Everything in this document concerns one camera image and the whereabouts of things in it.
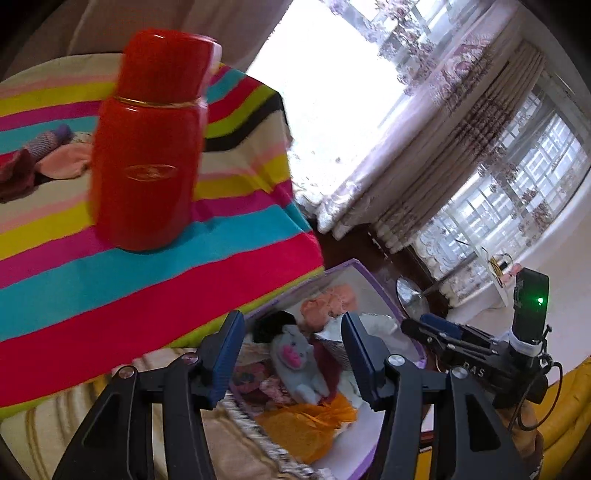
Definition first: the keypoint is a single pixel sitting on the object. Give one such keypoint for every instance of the purple knitted sock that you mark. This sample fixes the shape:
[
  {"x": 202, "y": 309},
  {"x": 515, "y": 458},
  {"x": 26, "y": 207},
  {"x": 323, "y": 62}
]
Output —
[{"x": 48, "y": 138}]

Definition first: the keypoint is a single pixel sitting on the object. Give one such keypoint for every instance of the peach sock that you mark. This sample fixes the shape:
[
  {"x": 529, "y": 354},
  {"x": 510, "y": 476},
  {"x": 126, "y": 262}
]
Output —
[{"x": 328, "y": 302}]

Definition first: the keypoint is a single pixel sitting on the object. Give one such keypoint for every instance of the person's right hand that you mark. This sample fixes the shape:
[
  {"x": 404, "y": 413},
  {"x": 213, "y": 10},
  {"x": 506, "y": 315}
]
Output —
[{"x": 526, "y": 438}]

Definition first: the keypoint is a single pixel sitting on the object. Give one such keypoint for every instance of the orange cloth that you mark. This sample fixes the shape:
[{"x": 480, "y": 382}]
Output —
[{"x": 304, "y": 427}]

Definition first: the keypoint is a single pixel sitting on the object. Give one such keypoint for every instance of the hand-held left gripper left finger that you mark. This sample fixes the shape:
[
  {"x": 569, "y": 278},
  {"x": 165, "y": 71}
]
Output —
[{"x": 225, "y": 364}]

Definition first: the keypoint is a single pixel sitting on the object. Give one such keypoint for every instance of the beige striped sofa cushion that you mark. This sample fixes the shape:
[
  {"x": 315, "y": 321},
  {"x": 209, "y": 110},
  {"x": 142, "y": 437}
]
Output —
[{"x": 115, "y": 438}]

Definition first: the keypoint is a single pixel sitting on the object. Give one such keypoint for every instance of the grey plush toy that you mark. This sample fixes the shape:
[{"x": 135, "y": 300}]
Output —
[{"x": 298, "y": 362}]

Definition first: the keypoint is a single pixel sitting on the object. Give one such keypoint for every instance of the beige sofa backrest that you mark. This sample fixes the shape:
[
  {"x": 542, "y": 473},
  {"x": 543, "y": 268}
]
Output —
[{"x": 138, "y": 23}]

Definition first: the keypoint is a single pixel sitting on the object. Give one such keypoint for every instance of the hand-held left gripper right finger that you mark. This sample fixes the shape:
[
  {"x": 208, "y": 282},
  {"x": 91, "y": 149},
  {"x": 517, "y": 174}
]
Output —
[{"x": 361, "y": 367}]

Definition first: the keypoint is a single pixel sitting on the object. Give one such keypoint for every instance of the silver fan base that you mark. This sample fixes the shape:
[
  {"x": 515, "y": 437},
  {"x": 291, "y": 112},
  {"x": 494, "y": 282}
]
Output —
[{"x": 413, "y": 295}]

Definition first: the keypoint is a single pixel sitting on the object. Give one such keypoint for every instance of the pink sock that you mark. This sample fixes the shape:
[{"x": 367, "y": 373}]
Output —
[{"x": 64, "y": 161}]

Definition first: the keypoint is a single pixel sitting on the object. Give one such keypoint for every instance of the window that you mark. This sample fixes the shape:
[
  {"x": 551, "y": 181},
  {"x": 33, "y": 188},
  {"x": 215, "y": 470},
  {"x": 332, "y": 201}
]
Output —
[{"x": 508, "y": 198}]

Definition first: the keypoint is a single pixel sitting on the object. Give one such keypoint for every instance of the purple storage box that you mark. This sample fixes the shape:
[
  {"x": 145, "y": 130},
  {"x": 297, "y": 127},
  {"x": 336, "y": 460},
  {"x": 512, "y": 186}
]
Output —
[{"x": 355, "y": 295}]

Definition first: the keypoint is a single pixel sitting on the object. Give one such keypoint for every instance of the floral curtain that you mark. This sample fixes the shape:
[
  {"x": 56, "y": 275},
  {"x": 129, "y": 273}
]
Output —
[{"x": 443, "y": 138}]

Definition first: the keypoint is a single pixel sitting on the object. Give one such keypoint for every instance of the dark red knitted sock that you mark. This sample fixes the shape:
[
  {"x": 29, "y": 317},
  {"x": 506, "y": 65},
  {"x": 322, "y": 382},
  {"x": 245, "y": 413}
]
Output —
[{"x": 16, "y": 173}]

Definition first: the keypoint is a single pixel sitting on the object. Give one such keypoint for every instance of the yellow cushion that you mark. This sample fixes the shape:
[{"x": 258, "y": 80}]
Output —
[{"x": 570, "y": 401}]

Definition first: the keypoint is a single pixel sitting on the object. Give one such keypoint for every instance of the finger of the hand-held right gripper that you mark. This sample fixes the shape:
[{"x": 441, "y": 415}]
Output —
[
  {"x": 422, "y": 334},
  {"x": 443, "y": 324}
]

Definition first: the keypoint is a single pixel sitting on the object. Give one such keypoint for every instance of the red thermos bottle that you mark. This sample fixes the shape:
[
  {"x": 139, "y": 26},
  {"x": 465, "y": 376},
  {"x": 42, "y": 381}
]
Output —
[{"x": 145, "y": 161}]

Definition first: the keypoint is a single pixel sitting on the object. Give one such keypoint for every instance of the black sock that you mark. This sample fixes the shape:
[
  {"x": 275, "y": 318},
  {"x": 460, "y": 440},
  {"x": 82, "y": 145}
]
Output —
[{"x": 272, "y": 325}]

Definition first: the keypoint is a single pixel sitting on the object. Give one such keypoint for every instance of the rainbow striped blanket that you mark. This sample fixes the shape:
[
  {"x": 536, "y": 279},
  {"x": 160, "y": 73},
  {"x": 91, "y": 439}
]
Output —
[{"x": 92, "y": 295}]

